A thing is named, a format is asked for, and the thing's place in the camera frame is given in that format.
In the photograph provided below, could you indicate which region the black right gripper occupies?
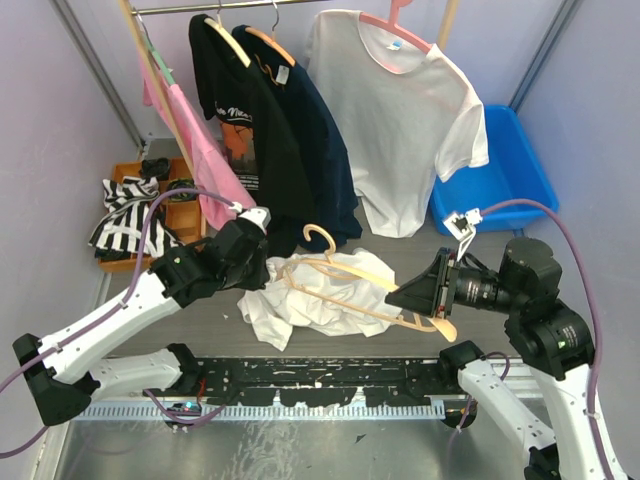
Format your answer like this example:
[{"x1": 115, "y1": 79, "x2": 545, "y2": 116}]
[{"x1": 384, "y1": 244, "x2": 522, "y2": 314}]

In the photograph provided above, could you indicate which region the cream wooden hanger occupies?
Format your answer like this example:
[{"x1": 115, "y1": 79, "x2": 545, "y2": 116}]
[{"x1": 276, "y1": 223, "x2": 458, "y2": 343}]

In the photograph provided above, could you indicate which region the white t-shirt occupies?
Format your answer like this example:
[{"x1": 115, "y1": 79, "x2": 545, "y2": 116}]
[
  {"x1": 237, "y1": 254, "x2": 401, "y2": 351},
  {"x1": 307, "y1": 9, "x2": 489, "y2": 238}
]

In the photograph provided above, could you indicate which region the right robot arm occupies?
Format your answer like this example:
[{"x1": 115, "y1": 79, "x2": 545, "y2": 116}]
[{"x1": 385, "y1": 237, "x2": 628, "y2": 479}]

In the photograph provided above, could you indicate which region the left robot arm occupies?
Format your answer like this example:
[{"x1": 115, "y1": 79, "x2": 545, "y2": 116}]
[{"x1": 13, "y1": 208, "x2": 269, "y2": 427}]

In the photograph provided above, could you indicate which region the pink t-shirt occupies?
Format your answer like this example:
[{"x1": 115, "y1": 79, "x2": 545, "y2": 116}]
[{"x1": 139, "y1": 60, "x2": 256, "y2": 230}]

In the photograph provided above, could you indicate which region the navy blue t-shirt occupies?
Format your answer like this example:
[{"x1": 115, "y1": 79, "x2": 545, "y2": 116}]
[{"x1": 232, "y1": 25, "x2": 362, "y2": 246}]

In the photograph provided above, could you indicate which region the black printed t-shirt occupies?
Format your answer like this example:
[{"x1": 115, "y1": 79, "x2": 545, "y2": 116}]
[{"x1": 188, "y1": 14, "x2": 316, "y2": 257}]

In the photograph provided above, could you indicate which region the white hanging t-shirt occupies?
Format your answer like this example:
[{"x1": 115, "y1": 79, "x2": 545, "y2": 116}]
[{"x1": 307, "y1": 9, "x2": 489, "y2": 238}]

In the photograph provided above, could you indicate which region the green hanger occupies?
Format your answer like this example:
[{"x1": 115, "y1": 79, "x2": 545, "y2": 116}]
[{"x1": 142, "y1": 33, "x2": 175, "y2": 86}]

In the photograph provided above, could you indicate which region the wooden hanger under navy shirt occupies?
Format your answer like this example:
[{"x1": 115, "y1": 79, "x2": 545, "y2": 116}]
[{"x1": 245, "y1": 0, "x2": 296, "y2": 67}]

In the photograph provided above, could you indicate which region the wooden hanger under black shirt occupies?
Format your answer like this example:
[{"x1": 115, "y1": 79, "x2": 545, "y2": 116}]
[{"x1": 205, "y1": 1, "x2": 251, "y2": 68}]

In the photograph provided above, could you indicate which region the pink plastic hanger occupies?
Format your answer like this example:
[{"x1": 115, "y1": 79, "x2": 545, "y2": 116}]
[{"x1": 359, "y1": 0, "x2": 432, "y2": 54}]

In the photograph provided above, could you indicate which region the orange wooden organizer tray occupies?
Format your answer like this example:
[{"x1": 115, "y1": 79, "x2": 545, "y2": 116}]
[{"x1": 95, "y1": 158, "x2": 206, "y2": 273}]

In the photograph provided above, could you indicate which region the green black belt roll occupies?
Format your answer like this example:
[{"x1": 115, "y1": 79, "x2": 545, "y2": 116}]
[{"x1": 167, "y1": 178, "x2": 195, "y2": 201}]

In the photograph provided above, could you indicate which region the black white striped cloth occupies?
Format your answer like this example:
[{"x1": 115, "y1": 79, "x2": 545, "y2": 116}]
[{"x1": 89, "y1": 176, "x2": 182, "y2": 261}]

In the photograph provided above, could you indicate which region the blue plastic bin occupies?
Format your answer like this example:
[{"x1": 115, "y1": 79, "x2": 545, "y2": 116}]
[{"x1": 429, "y1": 105, "x2": 559, "y2": 236}]

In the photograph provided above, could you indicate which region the wooden clothes rack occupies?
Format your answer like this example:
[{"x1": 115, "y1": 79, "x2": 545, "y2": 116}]
[{"x1": 116, "y1": 0, "x2": 461, "y2": 176}]

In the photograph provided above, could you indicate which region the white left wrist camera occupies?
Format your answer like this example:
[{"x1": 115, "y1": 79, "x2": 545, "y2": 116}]
[{"x1": 238, "y1": 207, "x2": 271, "y2": 233}]

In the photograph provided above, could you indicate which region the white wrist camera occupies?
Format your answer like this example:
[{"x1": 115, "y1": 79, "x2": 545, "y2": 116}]
[
  {"x1": 238, "y1": 207, "x2": 271, "y2": 233},
  {"x1": 443, "y1": 208, "x2": 483, "y2": 262}
]

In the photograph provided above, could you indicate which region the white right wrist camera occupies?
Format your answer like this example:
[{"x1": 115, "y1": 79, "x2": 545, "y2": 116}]
[{"x1": 443, "y1": 208, "x2": 483, "y2": 262}]

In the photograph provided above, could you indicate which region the perforated metal cable tray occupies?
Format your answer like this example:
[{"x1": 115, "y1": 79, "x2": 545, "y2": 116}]
[{"x1": 76, "y1": 400, "x2": 445, "y2": 421}]

